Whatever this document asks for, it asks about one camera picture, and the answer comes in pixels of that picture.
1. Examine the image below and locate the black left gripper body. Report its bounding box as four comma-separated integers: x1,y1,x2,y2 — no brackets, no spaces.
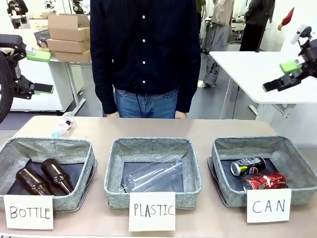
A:
0,34,34,100

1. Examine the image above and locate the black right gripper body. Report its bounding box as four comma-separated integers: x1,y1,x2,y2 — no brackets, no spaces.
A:
296,37,317,82

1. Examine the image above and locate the brown glass bottle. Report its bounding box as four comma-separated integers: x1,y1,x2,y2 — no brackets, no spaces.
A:
40,158,75,195
15,168,54,196

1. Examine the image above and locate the black Pepsi can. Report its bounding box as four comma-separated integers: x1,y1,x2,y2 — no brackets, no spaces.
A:
230,156,266,177

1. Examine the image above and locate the crushed red can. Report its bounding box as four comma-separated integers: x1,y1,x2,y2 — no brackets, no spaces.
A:
242,172,288,191

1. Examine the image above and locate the clear plastic bottle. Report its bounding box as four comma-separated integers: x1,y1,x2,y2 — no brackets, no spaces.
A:
120,154,184,193
51,112,76,138

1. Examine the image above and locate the person's right forearm navy sleeve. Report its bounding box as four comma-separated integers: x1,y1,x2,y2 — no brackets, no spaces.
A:
90,47,117,115

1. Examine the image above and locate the person's left forearm navy sleeve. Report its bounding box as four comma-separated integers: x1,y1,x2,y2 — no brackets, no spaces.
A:
177,47,202,114

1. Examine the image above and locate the black patterned storage basket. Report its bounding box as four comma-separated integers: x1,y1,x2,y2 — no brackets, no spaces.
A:
33,29,52,42

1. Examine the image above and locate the grey fabric basket labelled bottle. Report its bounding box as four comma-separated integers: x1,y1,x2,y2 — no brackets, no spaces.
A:
0,137,98,212

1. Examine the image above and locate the grey fabric basket labelled can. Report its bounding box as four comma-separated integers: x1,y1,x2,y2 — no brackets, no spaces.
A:
207,135,317,208

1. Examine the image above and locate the white paper label CAN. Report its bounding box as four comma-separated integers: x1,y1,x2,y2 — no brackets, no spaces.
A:
246,188,292,224

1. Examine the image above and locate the grey fabric basket labelled plastic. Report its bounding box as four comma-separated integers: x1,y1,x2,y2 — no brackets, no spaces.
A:
104,137,203,209

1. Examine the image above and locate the white desk with cabinet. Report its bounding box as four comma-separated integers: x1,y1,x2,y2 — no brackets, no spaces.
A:
0,28,87,114

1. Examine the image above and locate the flat closed cardboard box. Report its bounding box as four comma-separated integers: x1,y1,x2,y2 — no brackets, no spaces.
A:
46,38,91,54
53,49,92,64

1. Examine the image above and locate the white office desk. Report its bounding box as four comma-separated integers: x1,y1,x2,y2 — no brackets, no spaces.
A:
209,50,317,122

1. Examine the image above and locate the white printed carton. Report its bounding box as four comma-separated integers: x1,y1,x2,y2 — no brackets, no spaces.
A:
28,18,50,31

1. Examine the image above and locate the open cardboard box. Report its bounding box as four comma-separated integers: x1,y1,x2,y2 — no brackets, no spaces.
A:
48,12,91,42

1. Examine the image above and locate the bystander in black hoodie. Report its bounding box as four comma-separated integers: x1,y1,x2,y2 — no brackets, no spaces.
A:
6,0,29,29

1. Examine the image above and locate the crumpled clear plastic bottle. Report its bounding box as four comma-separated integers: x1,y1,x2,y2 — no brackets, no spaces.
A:
51,112,76,138

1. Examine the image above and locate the bystander in dark clothes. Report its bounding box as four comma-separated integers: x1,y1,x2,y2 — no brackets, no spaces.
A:
239,0,276,52

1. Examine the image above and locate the bystander in beige jacket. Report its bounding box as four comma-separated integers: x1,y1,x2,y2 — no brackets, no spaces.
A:
198,0,235,89

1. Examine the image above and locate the bystander in green top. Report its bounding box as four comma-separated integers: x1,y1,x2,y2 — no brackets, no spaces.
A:
195,0,207,19

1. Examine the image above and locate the person in navy shirt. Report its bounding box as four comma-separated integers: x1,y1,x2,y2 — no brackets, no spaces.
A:
89,0,202,119

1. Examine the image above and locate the white paper label BOTTLE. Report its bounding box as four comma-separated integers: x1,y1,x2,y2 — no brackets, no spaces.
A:
3,194,54,230

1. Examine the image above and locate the white paper label PLASTIC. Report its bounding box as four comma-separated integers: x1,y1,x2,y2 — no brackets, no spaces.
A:
128,191,176,233

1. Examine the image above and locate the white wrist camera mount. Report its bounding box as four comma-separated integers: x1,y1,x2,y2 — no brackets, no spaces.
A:
291,24,312,45

